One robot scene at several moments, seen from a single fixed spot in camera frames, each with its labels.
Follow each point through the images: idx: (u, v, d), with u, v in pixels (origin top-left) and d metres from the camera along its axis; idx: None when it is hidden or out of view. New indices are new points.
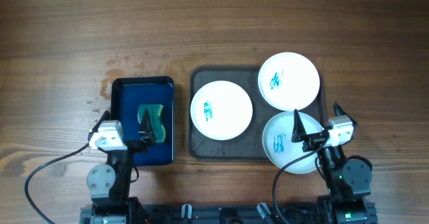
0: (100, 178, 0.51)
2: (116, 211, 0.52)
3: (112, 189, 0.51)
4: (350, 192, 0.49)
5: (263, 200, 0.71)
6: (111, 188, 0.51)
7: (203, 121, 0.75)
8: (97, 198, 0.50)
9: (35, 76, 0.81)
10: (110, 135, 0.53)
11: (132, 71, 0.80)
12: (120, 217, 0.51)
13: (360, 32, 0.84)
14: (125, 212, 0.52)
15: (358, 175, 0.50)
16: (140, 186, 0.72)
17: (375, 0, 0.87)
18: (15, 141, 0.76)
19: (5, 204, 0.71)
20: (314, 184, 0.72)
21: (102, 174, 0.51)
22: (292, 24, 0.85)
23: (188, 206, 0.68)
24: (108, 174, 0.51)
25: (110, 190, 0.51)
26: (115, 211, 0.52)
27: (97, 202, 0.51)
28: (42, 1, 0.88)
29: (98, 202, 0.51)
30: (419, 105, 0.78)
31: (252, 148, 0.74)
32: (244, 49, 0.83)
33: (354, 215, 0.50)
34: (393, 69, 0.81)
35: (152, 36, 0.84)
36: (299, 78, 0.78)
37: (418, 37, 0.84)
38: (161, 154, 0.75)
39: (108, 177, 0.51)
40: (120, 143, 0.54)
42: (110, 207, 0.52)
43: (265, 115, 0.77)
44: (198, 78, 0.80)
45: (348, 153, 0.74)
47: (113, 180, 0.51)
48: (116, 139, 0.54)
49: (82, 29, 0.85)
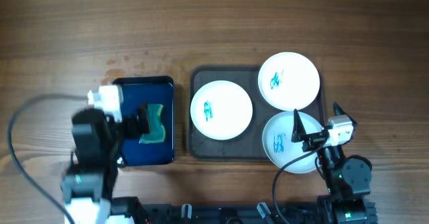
0: (85, 116, 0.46)
2: (91, 169, 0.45)
3: (97, 132, 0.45)
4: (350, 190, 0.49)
5: (263, 200, 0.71)
6: (97, 129, 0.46)
7: (203, 121, 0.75)
8: (79, 136, 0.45)
9: (35, 76, 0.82)
10: (110, 92, 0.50)
11: (132, 71, 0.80)
12: (96, 175, 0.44)
13: (360, 32, 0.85)
14: (102, 172, 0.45)
15: (358, 175, 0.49)
16: (140, 186, 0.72)
17: (375, 0, 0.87)
18: (15, 141, 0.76)
19: (5, 204, 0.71)
20: (314, 184, 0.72)
21: (88, 113, 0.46)
22: (292, 24, 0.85)
23: (188, 205, 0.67)
24: (94, 113, 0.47)
25: (95, 132, 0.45)
26: (91, 169, 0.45)
27: (79, 142, 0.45)
28: (42, 1, 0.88)
29: (80, 142, 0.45)
30: (418, 105, 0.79)
31: (252, 148, 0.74)
32: (244, 49, 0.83)
33: (354, 215, 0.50)
34: (393, 69, 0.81)
35: (152, 36, 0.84)
36: (298, 78, 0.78)
37: (417, 37, 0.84)
38: (161, 154, 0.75)
39: (94, 114, 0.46)
40: (117, 106, 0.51)
42: (90, 159, 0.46)
43: (265, 115, 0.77)
44: (198, 78, 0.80)
45: (348, 153, 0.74)
47: (101, 122, 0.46)
48: (115, 100, 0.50)
49: (82, 29, 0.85)
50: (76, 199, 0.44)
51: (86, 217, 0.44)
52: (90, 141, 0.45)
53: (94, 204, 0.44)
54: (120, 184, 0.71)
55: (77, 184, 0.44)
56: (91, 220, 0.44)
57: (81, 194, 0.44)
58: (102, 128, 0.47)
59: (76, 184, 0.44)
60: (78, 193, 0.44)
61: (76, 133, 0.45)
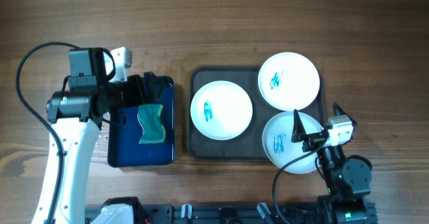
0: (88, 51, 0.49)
2: (79, 93, 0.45)
3: (93, 60, 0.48)
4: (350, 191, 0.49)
5: (263, 200, 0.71)
6: (92, 59, 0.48)
7: (203, 121, 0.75)
8: (75, 63, 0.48)
9: (35, 76, 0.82)
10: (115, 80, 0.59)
11: (132, 72, 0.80)
12: (85, 95, 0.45)
13: (360, 32, 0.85)
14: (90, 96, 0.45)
15: (358, 174, 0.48)
16: (140, 186, 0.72)
17: (375, 0, 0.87)
18: (15, 141, 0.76)
19: (6, 204, 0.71)
20: (314, 184, 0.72)
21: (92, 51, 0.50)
22: (292, 23, 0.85)
23: (188, 206, 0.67)
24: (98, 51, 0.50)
25: (91, 59, 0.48)
26: (79, 94, 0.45)
27: (74, 68, 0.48)
28: (42, 1, 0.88)
29: (76, 70, 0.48)
30: (419, 105, 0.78)
31: (252, 148, 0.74)
32: (244, 49, 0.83)
33: (354, 215, 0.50)
34: (393, 69, 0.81)
35: (152, 36, 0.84)
36: (298, 78, 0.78)
37: (417, 37, 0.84)
38: (161, 154, 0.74)
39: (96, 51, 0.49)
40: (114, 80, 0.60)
42: (81, 86, 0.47)
43: (265, 115, 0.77)
44: (198, 78, 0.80)
45: (348, 154, 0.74)
47: (99, 54, 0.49)
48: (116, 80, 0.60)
49: (82, 29, 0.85)
50: (63, 119, 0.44)
51: (70, 135, 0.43)
52: (84, 67, 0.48)
53: (80, 122, 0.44)
54: (120, 184, 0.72)
55: (63, 103, 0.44)
56: (76, 139, 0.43)
57: (67, 113, 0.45)
58: (99, 60, 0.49)
59: (63, 103, 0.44)
60: (65, 113, 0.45)
61: (73, 57, 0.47)
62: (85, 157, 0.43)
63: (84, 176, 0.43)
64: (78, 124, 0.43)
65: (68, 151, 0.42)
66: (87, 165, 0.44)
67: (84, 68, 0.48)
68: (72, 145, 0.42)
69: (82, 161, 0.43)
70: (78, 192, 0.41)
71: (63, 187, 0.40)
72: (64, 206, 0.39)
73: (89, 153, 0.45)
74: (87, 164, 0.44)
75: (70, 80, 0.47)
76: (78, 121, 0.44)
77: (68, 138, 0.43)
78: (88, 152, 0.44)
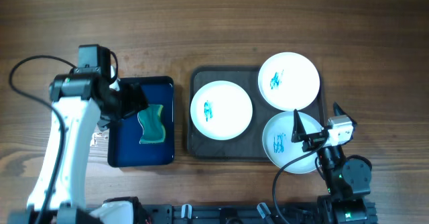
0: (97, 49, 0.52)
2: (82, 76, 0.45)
3: (100, 54, 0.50)
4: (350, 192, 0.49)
5: (263, 200, 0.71)
6: (100, 54, 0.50)
7: (203, 122, 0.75)
8: (83, 55, 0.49)
9: (35, 76, 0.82)
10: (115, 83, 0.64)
11: (132, 72, 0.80)
12: (87, 77, 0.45)
13: (360, 32, 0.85)
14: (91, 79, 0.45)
15: (358, 175, 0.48)
16: (140, 186, 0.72)
17: None
18: (15, 141, 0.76)
19: (6, 204, 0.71)
20: (314, 184, 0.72)
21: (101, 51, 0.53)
22: (292, 24, 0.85)
23: (188, 206, 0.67)
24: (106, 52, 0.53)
25: (98, 53, 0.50)
26: (82, 76, 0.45)
27: (81, 61, 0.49)
28: (41, 1, 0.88)
29: (83, 61, 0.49)
30: (419, 105, 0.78)
31: (252, 148, 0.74)
32: (244, 49, 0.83)
33: (354, 215, 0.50)
34: (393, 69, 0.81)
35: (152, 36, 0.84)
36: (298, 77, 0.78)
37: (417, 37, 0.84)
38: (161, 153, 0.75)
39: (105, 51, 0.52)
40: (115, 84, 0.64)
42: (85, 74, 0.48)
43: (265, 115, 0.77)
44: (198, 78, 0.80)
45: (348, 154, 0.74)
47: (107, 53, 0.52)
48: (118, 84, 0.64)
49: (82, 29, 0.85)
50: (65, 98, 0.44)
51: (71, 112, 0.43)
52: (91, 60, 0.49)
53: (82, 101, 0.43)
54: (120, 184, 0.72)
55: (66, 84, 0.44)
56: (77, 116, 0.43)
57: (69, 94, 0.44)
58: (105, 56, 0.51)
59: (65, 84, 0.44)
60: (67, 94, 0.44)
61: (82, 50, 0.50)
62: (86, 134, 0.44)
63: (84, 153, 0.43)
64: (79, 104, 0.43)
65: (70, 127, 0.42)
66: (88, 141, 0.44)
67: (91, 60, 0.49)
68: (73, 122, 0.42)
69: (83, 137, 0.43)
70: (79, 167, 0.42)
71: (64, 160, 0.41)
72: (65, 178, 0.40)
73: (90, 131, 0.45)
74: (87, 141, 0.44)
75: (76, 70, 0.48)
76: (80, 100, 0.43)
77: (70, 115, 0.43)
78: (89, 130, 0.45)
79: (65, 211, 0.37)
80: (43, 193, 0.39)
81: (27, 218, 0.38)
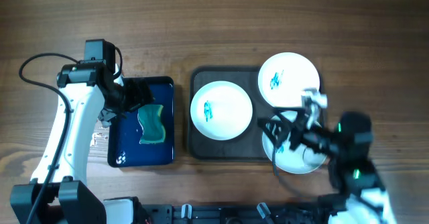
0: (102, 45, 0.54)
2: (87, 65, 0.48)
3: (106, 47, 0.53)
4: (352, 136, 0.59)
5: (263, 200, 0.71)
6: (106, 47, 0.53)
7: (202, 122, 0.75)
8: (89, 49, 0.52)
9: (35, 76, 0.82)
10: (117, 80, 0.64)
11: (132, 72, 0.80)
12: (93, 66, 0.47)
13: (360, 32, 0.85)
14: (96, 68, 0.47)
15: (364, 137, 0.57)
16: (140, 186, 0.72)
17: None
18: (15, 141, 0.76)
19: (6, 204, 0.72)
20: (314, 184, 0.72)
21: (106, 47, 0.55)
22: (292, 24, 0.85)
23: (188, 206, 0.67)
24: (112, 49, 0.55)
25: (104, 46, 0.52)
26: (87, 66, 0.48)
27: (86, 55, 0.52)
28: (42, 1, 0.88)
29: (89, 55, 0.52)
30: (419, 105, 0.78)
31: (252, 148, 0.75)
32: (244, 49, 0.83)
33: (364, 176, 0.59)
34: (393, 70, 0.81)
35: (152, 37, 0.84)
36: (298, 78, 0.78)
37: (417, 37, 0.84)
38: (161, 155, 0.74)
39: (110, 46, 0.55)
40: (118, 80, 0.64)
42: None
43: (265, 115, 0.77)
44: (198, 78, 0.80)
45: None
47: (112, 48, 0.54)
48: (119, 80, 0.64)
49: (82, 30, 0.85)
50: (72, 85, 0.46)
51: (77, 96, 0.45)
52: (96, 53, 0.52)
53: (87, 86, 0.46)
54: (120, 184, 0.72)
55: (73, 72, 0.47)
56: (82, 100, 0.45)
57: (76, 82, 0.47)
58: (110, 50, 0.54)
59: (72, 73, 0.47)
60: (74, 82, 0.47)
61: (88, 45, 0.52)
62: (89, 117, 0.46)
63: (86, 135, 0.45)
64: (84, 90, 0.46)
65: (75, 109, 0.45)
66: (90, 125, 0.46)
67: (96, 53, 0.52)
68: (78, 104, 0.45)
69: (86, 120, 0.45)
70: (82, 146, 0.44)
71: (68, 139, 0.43)
72: (68, 154, 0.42)
73: (93, 116, 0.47)
74: (90, 125, 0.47)
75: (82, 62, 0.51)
76: (84, 86, 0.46)
77: (75, 98, 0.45)
78: (92, 114, 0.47)
79: (67, 186, 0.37)
80: (47, 168, 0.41)
81: (29, 194, 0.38)
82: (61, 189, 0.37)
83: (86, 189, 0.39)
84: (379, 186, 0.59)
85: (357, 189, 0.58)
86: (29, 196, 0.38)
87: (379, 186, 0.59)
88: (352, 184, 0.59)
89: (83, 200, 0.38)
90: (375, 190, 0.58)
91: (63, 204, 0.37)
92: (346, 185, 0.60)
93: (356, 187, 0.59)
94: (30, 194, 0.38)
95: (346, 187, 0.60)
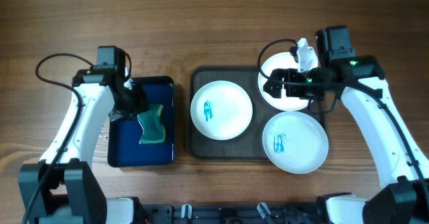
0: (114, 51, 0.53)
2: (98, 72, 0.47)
3: (118, 53, 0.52)
4: (328, 49, 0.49)
5: (263, 200, 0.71)
6: (118, 53, 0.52)
7: (202, 121, 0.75)
8: (100, 55, 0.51)
9: (35, 76, 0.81)
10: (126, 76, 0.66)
11: (132, 72, 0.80)
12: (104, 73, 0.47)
13: (360, 31, 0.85)
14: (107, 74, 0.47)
15: (340, 38, 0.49)
16: (140, 186, 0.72)
17: None
18: (15, 141, 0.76)
19: (6, 204, 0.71)
20: (314, 184, 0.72)
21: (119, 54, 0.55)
22: (292, 23, 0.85)
23: (188, 206, 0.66)
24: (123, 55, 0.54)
25: (116, 52, 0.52)
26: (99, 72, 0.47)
27: (98, 60, 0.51)
28: (41, 1, 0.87)
29: (100, 61, 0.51)
30: (419, 105, 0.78)
31: (252, 148, 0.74)
32: (244, 49, 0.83)
33: (360, 65, 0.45)
34: (393, 69, 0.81)
35: (152, 36, 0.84)
36: None
37: (417, 37, 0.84)
38: (161, 154, 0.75)
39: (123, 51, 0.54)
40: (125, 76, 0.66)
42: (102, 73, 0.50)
43: (265, 115, 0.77)
44: (198, 78, 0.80)
45: (348, 153, 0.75)
47: (122, 53, 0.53)
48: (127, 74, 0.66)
49: (82, 29, 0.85)
50: (84, 85, 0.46)
51: (89, 92, 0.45)
52: (108, 56, 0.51)
53: (99, 86, 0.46)
54: (120, 184, 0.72)
55: (87, 78, 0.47)
56: (94, 95, 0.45)
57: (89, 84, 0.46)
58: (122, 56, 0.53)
59: (86, 79, 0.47)
60: (86, 82, 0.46)
61: (99, 51, 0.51)
62: (100, 110, 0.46)
63: (94, 126, 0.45)
64: (97, 88, 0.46)
65: (86, 104, 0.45)
66: (98, 119, 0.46)
67: (108, 59, 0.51)
68: (90, 100, 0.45)
69: (96, 113, 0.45)
70: (90, 135, 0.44)
71: (78, 129, 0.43)
72: (77, 140, 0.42)
73: (104, 109, 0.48)
74: (98, 119, 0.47)
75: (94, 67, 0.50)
76: (96, 86, 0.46)
77: (88, 95, 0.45)
78: (104, 107, 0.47)
79: (73, 169, 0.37)
80: (54, 151, 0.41)
81: (36, 172, 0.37)
82: (66, 171, 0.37)
83: (91, 175, 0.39)
84: (378, 71, 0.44)
85: (354, 75, 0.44)
86: (36, 176, 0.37)
87: (377, 74, 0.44)
88: (348, 72, 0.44)
89: (87, 185, 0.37)
90: (370, 76, 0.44)
91: (68, 186, 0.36)
92: (321, 44, 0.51)
93: (337, 45, 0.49)
94: (37, 173, 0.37)
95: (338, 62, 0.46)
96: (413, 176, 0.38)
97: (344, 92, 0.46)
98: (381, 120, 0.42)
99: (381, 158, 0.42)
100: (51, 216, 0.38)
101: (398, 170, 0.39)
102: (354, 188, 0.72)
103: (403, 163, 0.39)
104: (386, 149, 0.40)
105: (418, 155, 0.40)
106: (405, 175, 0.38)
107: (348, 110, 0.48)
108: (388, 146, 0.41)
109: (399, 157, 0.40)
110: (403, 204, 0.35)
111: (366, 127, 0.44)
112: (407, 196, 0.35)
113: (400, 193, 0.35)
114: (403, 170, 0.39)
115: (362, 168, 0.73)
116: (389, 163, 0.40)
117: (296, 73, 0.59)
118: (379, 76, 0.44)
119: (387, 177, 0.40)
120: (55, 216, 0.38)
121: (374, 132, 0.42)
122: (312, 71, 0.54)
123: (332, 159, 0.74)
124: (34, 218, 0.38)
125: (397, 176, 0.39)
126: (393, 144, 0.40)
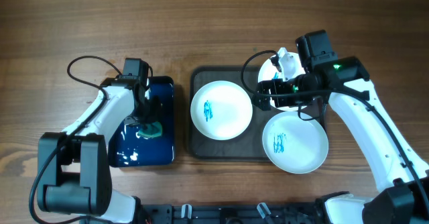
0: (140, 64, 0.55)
2: (122, 81, 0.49)
3: (142, 66, 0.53)
4: (311, 54, 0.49)
5: (263, 200, 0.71)
6: (142, 66, 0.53)
7: (202, 121, 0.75)
8: (127, 66, 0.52)
9: (35, 76, 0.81)
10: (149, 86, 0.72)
11: None
12: (128, 83, 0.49)
13: (360, 32, 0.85)
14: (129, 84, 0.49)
15: (317, 44, 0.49)
16: (140, 186, 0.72)
17: None
18: (15, 141, 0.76)
19: (6, 204, 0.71)
20: (314, 184, 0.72)
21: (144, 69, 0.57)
22: (292, 23, 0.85)
23: (188, 206, 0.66)
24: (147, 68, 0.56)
25: (141, 64, 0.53)
26: (122, 82, 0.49)
27: (125, 70, 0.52)
28: (41, 1, 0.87)
29: (127, 71, 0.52)
30: (418, 105, 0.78)
31: (252, 148, 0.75)
32: (244, 49, 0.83)
33: (343, 69, 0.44)
34: (393, 69, 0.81)
35: (152, 36, 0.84)
36: None
37: (417, 37, 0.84)
38: (161, 154, 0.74)
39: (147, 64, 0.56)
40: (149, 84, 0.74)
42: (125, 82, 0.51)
43: (265, 115, 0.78)
44: (198, 78, 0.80)
45: (348, 153, 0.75)
47: (145, 66, 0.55)
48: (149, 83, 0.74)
49: (82, 29, 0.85)
50: (110, 88, 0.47)
51: (114, 92, 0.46)
52: (133, 67, 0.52)
53: (125, 90, 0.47)
54: (120, 184, 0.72)
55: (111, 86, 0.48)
56: (117, 94, 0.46)
57: (113, 87, 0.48)
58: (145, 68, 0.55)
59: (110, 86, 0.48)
60: (112, 86, 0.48)
61: (127, 62, 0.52)
62: (121, 108, 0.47)
63: (113, 119, 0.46)
64: (123, 90, 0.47)
65: (111, 98, 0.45)
66: (118, 116, 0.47)
67: (133, 70, 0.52)
68: (114, 97, 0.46)
69: (118, 109, 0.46)
70: (108, 125, 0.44)
71: (99, 114, 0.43)
72: (98, 121, 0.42)
73: (126, 107, 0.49)
74: (118, 117, 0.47)
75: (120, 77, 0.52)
76: (122, 89, 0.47)
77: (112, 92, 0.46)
78: (124, 107, 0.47)
79: (89, 141, 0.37)
80: (75, 126, 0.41)
81: (55, 141, 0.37)
82: (83, 142, 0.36)
83: (104, 153, 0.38)
84: (363, 72, 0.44)
85: (339, 78, 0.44)
86: (55, 142, 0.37)
87: (362, 76, 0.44)
88: (332, 76, 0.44)
89: (100, 160, 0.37)
90: (355, 78, 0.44)
91: (82, 157, 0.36)
92: (302, 52, 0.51)
93: (318, 51, 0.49)
94: (56, 141, 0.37)
95: (321, 67, 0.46)
96: (408, 177, 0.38)
97: (332, 97, 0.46)
98: (371, 123, 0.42)
99: (375, 161, 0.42)
100: (61, 186, 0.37)
101: (393, 172, 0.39)
102: (354, 188, 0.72)
103: (397, 165, 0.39)
104: (379, 153, 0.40)
105: (411, 156, 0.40)
106: (400, 178, 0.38)
107: (337, 113, 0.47)
108: (381, 149, 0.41)
109: (393, 160, 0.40)
110: (401, 207, 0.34)
111: (356, 130, 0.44)
112: (405, 198, 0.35)
113: (398, 196, 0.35)
114: (397, 172, 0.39)
115: (362, 168, 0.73)
116: (384, 166, 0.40)
117: (281, 83, 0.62)
118: (364, 78, 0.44)
119: (383, 181, 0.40)
120: (66, 186, 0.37)
121: (366, 137, 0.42)
122: (297, 79, 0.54)
123: (332, 159, 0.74)
124: (43, 186, 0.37)
125: (393, 180, 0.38)
126: (386, 147, 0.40)
